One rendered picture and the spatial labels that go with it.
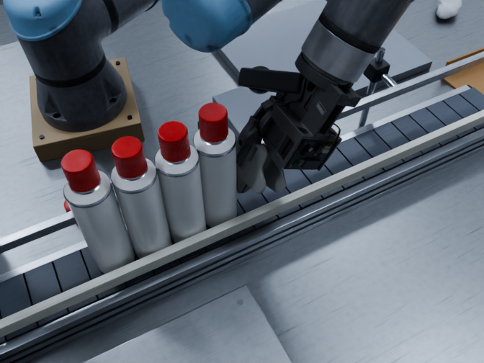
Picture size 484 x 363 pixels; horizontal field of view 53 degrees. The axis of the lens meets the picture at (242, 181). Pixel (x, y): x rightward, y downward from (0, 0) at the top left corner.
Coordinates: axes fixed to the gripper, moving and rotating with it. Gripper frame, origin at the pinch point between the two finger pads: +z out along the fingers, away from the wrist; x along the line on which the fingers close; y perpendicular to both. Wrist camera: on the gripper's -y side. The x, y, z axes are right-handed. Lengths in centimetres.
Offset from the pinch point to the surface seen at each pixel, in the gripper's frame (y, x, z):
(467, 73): -11, 54, -20
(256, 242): 6.0, 2.5, 6.2
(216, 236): 4.9, -4.3, 5.4
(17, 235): -3.2, -26.5, 12.0
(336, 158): -0.9, 17.9, -4.0
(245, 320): 15.9, -4.2, 8.6
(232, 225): 4.8, -2.4, 3.6
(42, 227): -3.0, -24.0, 10.5
